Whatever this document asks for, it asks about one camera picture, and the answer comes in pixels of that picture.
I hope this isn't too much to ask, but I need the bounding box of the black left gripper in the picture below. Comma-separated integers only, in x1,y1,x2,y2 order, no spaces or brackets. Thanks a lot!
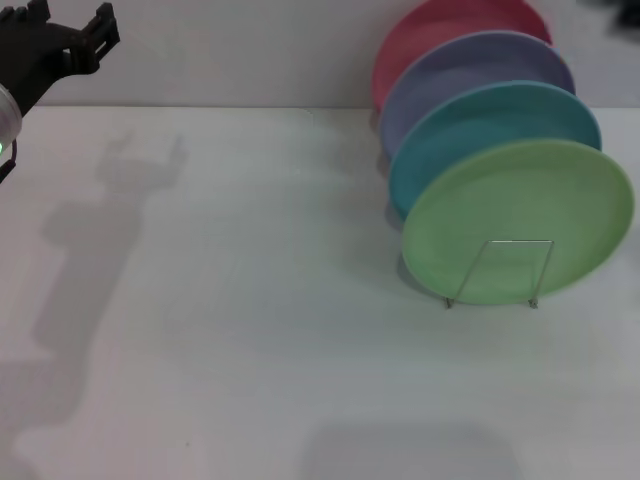
0,0,122,117

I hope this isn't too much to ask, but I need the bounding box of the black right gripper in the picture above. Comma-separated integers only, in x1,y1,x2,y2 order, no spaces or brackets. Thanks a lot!
615,0,640,25

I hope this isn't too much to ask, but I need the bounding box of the green plastic plate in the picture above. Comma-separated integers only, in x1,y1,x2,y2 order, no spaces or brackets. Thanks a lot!
401,139,635,306

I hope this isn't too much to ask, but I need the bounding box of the purple plastic plate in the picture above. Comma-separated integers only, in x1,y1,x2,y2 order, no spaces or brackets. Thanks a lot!
378,30,576,157

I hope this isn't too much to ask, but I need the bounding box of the light blue plastic plate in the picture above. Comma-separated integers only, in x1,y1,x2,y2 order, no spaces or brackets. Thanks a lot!
388,80,603,222

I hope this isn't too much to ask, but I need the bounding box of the pink plastic plate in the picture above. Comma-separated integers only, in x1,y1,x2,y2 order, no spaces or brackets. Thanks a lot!
372,0,554,117

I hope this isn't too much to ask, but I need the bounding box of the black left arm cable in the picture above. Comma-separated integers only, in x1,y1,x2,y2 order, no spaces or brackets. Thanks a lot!
0,138,20,185

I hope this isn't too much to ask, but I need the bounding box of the silver wire plate rack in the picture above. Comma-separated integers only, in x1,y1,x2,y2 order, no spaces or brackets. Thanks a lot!
444,239,555,310

